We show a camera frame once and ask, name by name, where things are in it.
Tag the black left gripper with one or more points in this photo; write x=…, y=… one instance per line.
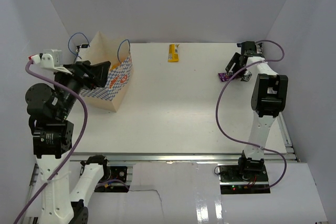
x=98, y=71

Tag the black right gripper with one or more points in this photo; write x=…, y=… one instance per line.
x=236, y=57

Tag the purple M&M's packet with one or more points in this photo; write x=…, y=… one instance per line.
x=225, y=76

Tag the orange candy bag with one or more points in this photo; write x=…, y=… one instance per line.
x=115, y=66

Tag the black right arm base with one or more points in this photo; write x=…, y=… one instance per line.
x=233, y=183

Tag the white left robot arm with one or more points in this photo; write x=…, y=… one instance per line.
x=57, y=120

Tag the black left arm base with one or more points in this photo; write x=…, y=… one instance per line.
x=117, y=172

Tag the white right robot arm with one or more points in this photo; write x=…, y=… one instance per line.
x=267, y=101

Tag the blue checkered paper bag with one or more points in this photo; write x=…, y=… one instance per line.
x=102, y=48

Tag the yellow snack bar far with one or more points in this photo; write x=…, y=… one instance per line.
x=173, y=55

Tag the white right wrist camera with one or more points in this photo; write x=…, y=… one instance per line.
x=245, y=75

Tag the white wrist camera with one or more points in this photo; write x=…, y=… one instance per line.
x=50, y=59
x=245, y=75

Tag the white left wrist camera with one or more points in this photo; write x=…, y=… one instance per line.
x=50, y=59

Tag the aluminium table edge rail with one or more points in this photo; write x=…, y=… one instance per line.
x=120, y=157

